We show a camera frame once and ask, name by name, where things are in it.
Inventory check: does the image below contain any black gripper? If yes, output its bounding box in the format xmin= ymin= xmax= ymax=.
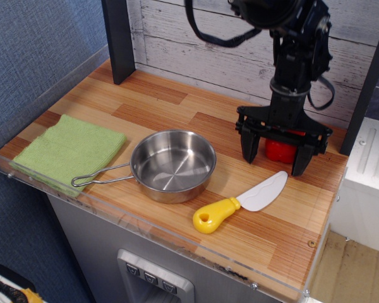
xmin=236 ymin=92 xmax=332 ymax=176

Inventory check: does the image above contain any red toy bell pepper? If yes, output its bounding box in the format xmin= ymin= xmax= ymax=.
xmin=265 ymin=139 xmax=297 ymax=163

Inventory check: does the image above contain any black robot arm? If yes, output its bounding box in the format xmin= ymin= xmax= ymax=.
xmin=230 ymin=1 xmax=335 ymax=176

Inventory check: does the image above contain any white appliance at right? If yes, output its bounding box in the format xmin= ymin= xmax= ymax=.
xmin=329 ymin=118 xmax=379 ymax=251

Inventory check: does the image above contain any silver dispenser panel with buttons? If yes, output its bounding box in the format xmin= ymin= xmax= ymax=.
xmin=117 ymin=249 xmax=195 ymax=302

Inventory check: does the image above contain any grey cabinet front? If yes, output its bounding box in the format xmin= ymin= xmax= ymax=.
xmin=49 ymin=196 xmax=275 ymax=302

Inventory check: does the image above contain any green folded cloth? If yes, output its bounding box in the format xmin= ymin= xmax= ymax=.
xmin=11 ymin=115 xmax=126 ymax=198

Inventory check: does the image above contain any yellow object bottom left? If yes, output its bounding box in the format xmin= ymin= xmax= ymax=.
xmin=20 ymin=288 xmax=45 ymax=303

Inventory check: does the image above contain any dark right shelf post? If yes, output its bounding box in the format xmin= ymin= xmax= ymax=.
xmin=339 ymin=0 xmax=379 ymax=157

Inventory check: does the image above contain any dark shelf post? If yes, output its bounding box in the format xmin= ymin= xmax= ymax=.
xmin=339 ymin=0 xmax=379 ymax=157
xmin=101 ymin=0 xmax=136 ymax=85

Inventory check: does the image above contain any yellow handled toy knife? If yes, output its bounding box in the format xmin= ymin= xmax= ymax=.
xmin=193 ymin=171 xmax=288 ymax=234

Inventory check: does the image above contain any steel pan with wire handle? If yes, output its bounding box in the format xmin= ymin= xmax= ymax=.
xmin=71 ymin=129 xmax=217 ymax=204

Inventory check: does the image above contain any clear acrylic guard rail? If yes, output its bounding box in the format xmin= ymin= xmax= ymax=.
xmin=0 ymin=46 xmax=351 ymax=302

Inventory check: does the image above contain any dark left shelf post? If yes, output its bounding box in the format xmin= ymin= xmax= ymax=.
xmin=101 ymin=0 xmax=136 ymax=85

